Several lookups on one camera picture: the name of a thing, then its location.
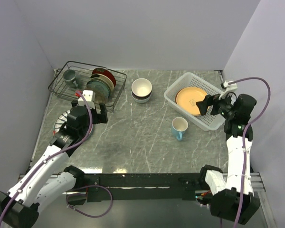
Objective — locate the clear brown glass plate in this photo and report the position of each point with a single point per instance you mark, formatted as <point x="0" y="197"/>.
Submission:
<point x="101" y="98"/>

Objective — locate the dark striped bottom bowl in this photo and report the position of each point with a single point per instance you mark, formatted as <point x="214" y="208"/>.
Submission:
<point x="141" y="99"/>

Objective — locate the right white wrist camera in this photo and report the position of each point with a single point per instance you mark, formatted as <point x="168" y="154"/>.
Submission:
<point x="228" y="86"/>

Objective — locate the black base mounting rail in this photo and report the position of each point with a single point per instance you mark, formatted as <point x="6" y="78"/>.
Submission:
<point x="139" y="186"/>

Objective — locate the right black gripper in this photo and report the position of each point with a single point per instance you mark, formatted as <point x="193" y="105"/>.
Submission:
<point x="203" y="105"/>

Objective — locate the yellow plate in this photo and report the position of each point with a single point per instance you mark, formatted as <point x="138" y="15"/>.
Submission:
<point x="188" y="97"/>

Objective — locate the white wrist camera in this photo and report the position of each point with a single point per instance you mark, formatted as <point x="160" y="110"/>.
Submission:
<point x="81" y="101"/>
<point x="228" y="86"/>

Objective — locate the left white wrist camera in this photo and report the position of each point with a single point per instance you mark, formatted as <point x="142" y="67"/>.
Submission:
<point x="81" y="101"/>

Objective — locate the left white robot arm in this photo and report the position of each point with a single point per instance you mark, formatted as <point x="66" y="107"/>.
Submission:
<point x="21" y="206"/>

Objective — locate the grey ceramic mug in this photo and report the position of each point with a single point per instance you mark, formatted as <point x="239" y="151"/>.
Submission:
<point x="69" y="77"/>

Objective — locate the white plastic perforated bin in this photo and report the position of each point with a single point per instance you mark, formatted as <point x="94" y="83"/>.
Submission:
<point x="207" y="122"/>

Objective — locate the cream plate in rack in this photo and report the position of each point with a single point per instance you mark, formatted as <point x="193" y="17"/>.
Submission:
<point x="104" y="79"/>

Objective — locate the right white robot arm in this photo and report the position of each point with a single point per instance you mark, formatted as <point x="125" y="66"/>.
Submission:
<point x="233" y="196"/>

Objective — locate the dark red plate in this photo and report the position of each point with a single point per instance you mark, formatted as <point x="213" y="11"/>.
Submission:
<point x="106" y="73"/>

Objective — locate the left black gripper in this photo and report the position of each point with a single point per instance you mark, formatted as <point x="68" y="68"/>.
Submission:
<point x="103" y="118"/>

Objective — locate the teal patterned plate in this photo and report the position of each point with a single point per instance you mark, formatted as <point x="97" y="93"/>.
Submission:
<point x="99" y="87"/>

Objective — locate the blue striped white plate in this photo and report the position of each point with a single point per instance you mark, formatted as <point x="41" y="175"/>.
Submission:
<point x="63" y="118"/>

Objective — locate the white top bowl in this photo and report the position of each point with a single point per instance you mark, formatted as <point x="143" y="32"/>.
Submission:
<point x="141" y="87"/>

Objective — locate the light blue mug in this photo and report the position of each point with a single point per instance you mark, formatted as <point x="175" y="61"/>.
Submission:
<point x="179" y="126"/>

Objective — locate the black wire dish rack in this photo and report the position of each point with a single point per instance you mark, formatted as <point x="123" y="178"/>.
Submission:
<point x="84" y="70"/>

